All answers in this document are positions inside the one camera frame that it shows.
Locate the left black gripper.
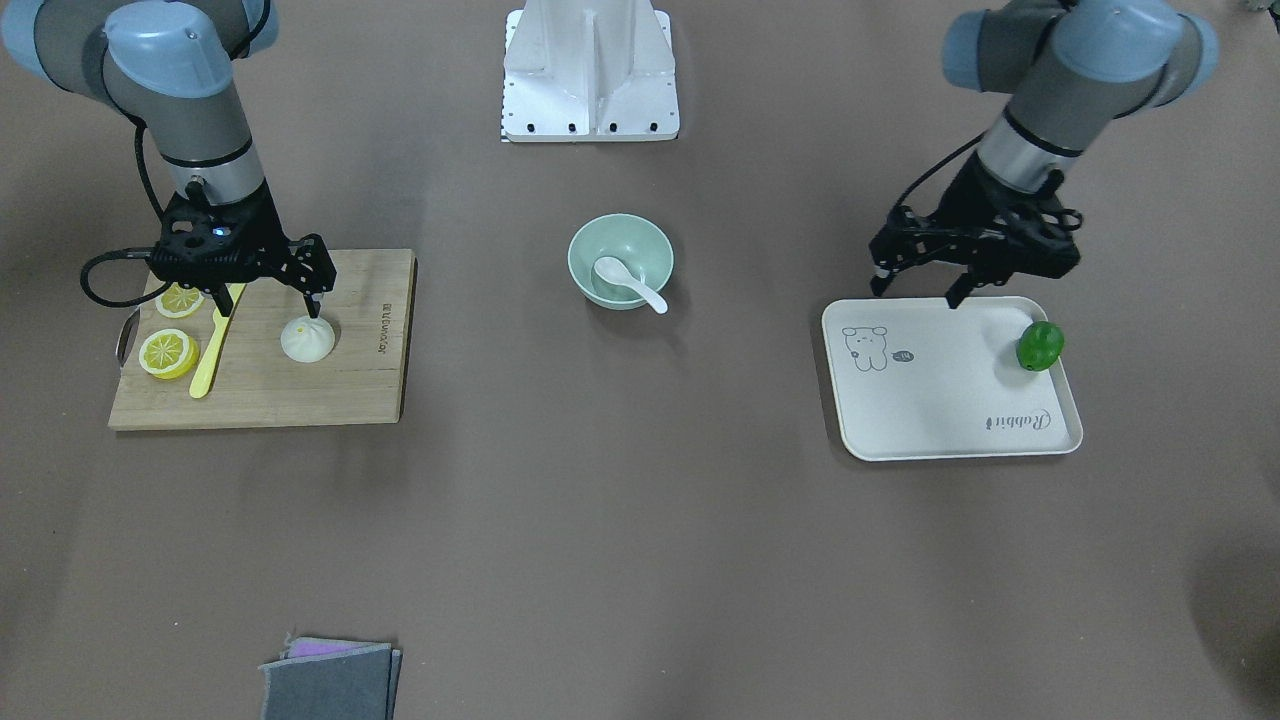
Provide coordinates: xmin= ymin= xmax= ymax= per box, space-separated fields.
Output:
xmin=869 ymin=152 xmax=1083 ymax=310

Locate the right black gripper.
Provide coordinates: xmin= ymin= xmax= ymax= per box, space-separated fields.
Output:
xmin=148 ymin=182 xmax=337 ymax=319

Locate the white steamed bun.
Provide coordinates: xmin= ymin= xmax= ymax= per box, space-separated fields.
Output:
xmin=279 ymin=315 xmax=337 ymax=363

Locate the white ceramic spoon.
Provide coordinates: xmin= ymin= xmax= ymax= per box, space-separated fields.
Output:
xmin=593 ymin=256 xmax=669 ymax=314

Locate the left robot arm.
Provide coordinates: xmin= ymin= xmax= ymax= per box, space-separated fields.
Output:
xmin=869 ymin=1 xmax=1220 ymax=307

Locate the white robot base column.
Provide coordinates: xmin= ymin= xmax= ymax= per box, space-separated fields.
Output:
xmin=500 ymin=1 xmax=681 ymax=143

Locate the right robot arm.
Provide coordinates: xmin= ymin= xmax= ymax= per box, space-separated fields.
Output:
xmin=3 ymin=1 xmax=337 ymax=316

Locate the mint green bowl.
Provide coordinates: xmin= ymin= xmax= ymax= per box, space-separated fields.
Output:
xmin=567 ymin=213 xmax=675 ymax=310

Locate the bamboo cutting board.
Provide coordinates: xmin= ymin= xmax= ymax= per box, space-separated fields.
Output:
xmin=108 ymin=249 xmax=417 ymax=430

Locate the beige rabbit tray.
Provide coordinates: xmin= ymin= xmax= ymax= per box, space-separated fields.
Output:
xmin=820 ymin=296 xmax=1084 ymax=462

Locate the thin lemon slice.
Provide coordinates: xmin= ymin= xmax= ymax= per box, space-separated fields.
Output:
xmin=154 ymin=284 xmax=206 ymax=319

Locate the yellow plastic knife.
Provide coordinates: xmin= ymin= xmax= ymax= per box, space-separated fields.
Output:
xmin=189 ymin=283 xmax=246 ymax=398

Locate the thick lemon half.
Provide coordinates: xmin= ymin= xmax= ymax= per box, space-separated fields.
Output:
xmin=137 ymin=328 xmax=200 ymax=380

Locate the green lime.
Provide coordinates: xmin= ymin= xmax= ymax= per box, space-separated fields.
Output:
xmin=1015 ymin=320 xmax=1065 ymax=372

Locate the grey folded cloth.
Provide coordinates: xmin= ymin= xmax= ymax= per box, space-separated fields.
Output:
xmin=260 ymin=635 xmax=402 ymax=719

